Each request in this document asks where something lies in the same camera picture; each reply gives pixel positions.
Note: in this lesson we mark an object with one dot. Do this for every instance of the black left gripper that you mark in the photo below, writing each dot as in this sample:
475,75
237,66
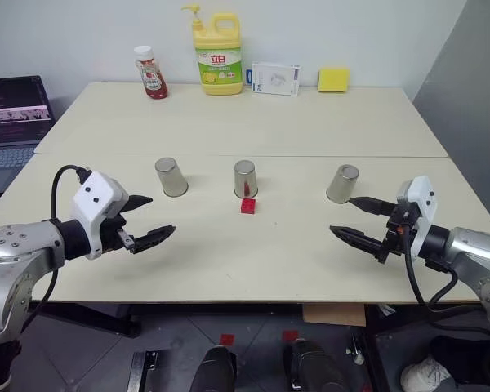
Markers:
111,234

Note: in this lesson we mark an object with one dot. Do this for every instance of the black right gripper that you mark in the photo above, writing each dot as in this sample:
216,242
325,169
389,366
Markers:
398,234

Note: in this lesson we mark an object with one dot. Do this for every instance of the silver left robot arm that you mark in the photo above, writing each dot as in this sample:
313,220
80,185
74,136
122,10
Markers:
8,245

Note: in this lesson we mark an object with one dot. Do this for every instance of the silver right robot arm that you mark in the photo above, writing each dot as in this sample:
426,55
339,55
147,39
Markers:
469,249

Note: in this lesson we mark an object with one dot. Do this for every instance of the upturned steel cup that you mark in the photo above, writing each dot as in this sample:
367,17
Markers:
245,179
343,183
170,177

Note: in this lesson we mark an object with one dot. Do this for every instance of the brown cardboard piece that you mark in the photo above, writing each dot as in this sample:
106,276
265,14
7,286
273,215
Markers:
334,315

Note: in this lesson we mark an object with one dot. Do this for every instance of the small red toy block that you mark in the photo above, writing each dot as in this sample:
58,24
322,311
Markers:
248,206

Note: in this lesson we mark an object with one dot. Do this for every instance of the black metal table leg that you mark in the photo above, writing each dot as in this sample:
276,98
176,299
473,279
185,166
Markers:
371,343
106,320

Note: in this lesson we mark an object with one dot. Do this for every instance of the red ketchup bottle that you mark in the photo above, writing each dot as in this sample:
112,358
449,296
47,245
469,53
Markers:
153,79

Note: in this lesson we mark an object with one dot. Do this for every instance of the yellow sponge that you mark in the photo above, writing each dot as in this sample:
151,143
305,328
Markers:
333,80

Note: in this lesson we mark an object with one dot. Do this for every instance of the grey open laptop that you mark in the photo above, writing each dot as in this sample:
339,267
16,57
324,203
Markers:
12,134

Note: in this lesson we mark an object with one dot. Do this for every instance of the white sneaker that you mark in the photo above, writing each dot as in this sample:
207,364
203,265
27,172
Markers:
424,373

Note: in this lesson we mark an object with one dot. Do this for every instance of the white and blue carton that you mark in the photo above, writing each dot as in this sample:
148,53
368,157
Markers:
275,79

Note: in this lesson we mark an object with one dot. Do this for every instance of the yellow dish soap jug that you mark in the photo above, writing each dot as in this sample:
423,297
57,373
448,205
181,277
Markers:
220,61

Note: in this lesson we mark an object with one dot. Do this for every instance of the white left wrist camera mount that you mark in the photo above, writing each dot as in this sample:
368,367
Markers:
98,192

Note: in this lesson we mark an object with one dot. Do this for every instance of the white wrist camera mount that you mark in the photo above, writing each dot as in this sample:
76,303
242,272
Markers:
98,192
422,196

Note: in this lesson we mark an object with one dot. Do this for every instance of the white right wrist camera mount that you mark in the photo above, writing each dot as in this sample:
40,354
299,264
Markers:
422,196

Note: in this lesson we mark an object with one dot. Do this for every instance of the black metal floor bracket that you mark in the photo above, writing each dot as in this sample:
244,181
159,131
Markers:
143,371

